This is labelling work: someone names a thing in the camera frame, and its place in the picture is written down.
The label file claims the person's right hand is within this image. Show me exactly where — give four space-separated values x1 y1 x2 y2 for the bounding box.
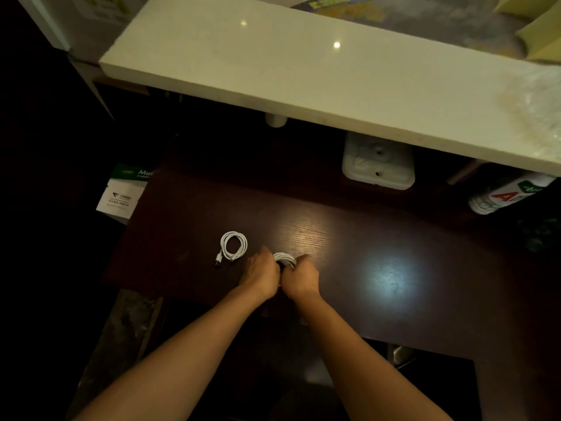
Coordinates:
280 253 322 304

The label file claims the person's left hand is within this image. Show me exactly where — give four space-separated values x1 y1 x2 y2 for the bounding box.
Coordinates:
237 245 282 302

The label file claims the white charging cable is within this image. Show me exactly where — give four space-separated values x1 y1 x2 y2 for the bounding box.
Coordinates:
272 251 299 271
214 230 249 267

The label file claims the person's right forearm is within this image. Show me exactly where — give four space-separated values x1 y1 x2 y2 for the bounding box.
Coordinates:
293 291 453 421

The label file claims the person's left forearm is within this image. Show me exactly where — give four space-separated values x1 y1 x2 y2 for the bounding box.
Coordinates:
73 284 269 421

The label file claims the white socket box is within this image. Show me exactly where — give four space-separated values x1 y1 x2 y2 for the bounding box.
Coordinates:
341 132 416 191

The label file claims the white and green paper box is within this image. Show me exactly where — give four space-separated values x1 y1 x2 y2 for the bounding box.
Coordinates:
96 163 155 225

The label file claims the light wooden stick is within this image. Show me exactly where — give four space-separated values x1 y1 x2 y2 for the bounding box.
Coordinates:
446 159 488 186

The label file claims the cream stone counter ledge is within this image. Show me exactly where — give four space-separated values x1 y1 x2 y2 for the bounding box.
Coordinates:
98 0 561 177

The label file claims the white bottle red green label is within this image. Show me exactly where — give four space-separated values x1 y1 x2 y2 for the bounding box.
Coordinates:
467 171 557 216

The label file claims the teal plastic bottle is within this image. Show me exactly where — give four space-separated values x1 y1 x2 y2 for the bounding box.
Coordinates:
517 214 561 256

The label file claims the clear glass tray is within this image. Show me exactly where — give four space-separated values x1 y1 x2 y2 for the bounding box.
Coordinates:
495 63 561 150

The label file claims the yellow covered chair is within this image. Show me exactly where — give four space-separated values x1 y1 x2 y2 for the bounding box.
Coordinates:
516 11 561 65
494 0 561 19

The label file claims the pale wall sticker green print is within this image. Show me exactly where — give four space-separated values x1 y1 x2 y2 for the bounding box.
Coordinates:
81 0 134 25

